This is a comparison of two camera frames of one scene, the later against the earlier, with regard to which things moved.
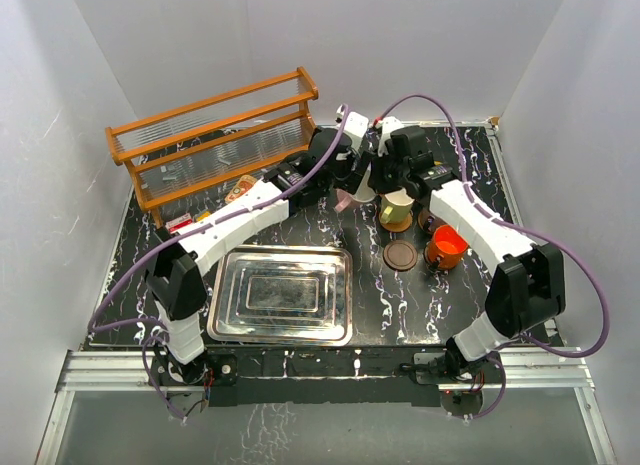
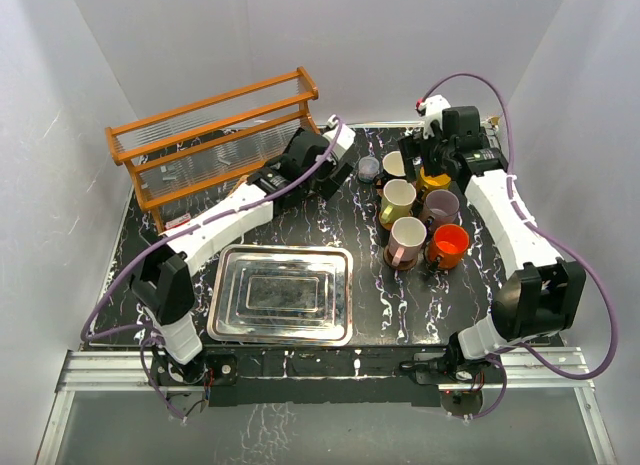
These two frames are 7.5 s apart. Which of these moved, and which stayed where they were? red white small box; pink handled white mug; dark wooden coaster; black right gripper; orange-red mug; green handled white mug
Moved: black right gripper; pink handled white mug
Stayed: green handled white mug; red white small box; dark wooden coaster; orange-red mug
